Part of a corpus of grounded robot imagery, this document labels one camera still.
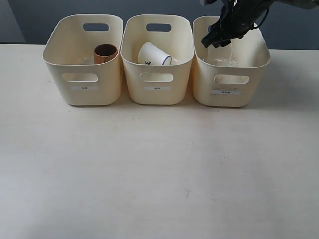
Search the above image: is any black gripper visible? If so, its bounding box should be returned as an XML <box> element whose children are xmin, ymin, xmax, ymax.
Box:
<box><xmin>201</xmin><ymin>0</ymin><xmax>272</xmax><ymax>48</ymax></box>

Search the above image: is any clear plastic bottle white cap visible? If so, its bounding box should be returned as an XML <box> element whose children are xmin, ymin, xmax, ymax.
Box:
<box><xmin>207</xmin><ymin>43</ymin><xmax>238</xmax><ymax>67</ymax></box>

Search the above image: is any white paper cup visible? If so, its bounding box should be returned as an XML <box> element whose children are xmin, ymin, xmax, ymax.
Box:
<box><xmin>138</xmin><ymin>42</ymin><xmax>172</xmax><ymax>65</ymax></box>

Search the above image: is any brown wooden cup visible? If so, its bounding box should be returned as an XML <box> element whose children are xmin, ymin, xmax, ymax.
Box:
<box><xmin>94</xmin><ymin>44</ymin><xmax>118</xmax><ymax>64</ymax></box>

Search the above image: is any cream plastic bin right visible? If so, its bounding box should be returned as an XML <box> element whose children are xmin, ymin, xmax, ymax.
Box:
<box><xmin>192</xmin><ymin>16</ymin><xmax>271</xmax><ymax>107</ymax></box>

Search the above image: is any cream plastic bin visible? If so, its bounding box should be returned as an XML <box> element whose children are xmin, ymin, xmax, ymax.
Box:
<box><xmin>43</xmin><ymin>14</ymin><xmax>124</xmax><ymax>106</ymax></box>
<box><xmin>120</xmin><ymin>14</ymin><xmax>194</xmax><ymax>105</ymax></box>
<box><xmin>192</xmin><ymin>16</ymin><xmax>271</xmax><ymax>107</ymax></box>

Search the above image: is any cream plastic bin middle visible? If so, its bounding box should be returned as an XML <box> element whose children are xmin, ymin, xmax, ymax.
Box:
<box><xmin>120</xmin><ymin>14</ymin><xmax>194</xmax><ymax>105</ymax></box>

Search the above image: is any cream plastic bin left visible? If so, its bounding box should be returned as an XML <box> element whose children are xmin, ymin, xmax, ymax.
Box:
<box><xmin>43</xmin><ymin>14</ymin><xmax>124</xmax><ymax>106</ymax></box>

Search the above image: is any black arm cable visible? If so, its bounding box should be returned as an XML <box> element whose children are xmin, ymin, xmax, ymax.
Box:
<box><xmin>251</xmin><ymin>4</ymin><xmax>271</xmax><ymax>29</ymax></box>

